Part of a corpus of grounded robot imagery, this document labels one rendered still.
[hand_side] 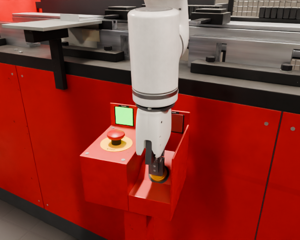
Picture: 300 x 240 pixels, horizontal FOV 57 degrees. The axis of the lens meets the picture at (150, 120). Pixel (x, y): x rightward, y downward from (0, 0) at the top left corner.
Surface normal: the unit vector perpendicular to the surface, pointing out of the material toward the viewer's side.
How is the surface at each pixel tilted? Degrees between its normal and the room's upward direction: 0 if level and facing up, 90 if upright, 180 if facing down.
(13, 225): 0
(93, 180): 90
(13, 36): 90
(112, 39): 90
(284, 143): 90
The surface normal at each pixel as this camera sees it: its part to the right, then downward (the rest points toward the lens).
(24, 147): -0.48, 0.36
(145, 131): -0.26, 0.44
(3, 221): 0.00, -0.91
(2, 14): 0.87, 0.20
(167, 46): 0.51, 0.41
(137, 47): -0.66, 0.38
